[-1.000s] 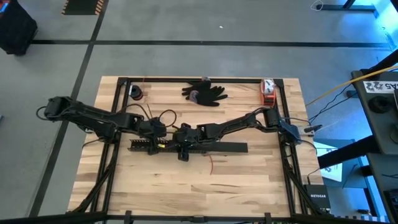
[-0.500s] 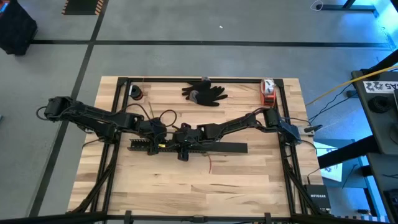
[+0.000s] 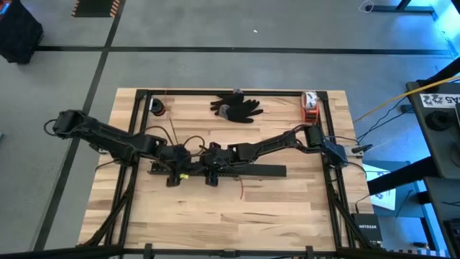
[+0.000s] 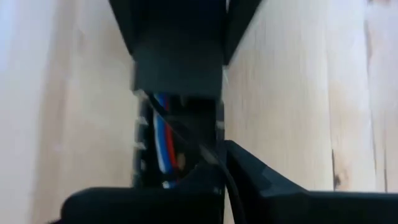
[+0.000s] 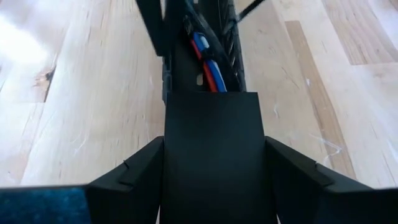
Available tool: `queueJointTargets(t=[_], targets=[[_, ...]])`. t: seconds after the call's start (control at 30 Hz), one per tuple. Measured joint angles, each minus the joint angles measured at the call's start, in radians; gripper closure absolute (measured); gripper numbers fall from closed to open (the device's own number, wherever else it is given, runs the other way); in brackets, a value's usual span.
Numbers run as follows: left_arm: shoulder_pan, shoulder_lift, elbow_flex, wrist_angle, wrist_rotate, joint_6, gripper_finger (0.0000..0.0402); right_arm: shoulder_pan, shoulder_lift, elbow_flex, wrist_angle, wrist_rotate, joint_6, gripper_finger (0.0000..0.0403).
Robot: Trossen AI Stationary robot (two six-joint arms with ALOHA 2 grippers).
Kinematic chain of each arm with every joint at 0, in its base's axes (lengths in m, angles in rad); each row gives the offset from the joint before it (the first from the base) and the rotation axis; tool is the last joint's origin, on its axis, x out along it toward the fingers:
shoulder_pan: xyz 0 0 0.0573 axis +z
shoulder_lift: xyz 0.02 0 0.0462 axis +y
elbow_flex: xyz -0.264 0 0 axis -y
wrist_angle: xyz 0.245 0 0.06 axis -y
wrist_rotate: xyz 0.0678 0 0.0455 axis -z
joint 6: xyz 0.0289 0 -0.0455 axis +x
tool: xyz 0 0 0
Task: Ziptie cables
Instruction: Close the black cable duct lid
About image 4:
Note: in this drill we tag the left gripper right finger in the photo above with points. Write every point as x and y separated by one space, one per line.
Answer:
311 208

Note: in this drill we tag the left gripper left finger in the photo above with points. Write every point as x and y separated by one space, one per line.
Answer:
140 207

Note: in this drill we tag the black zip tie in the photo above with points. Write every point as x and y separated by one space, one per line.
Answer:
186 140

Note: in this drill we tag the black duct cover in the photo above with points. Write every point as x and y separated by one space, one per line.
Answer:
177 46

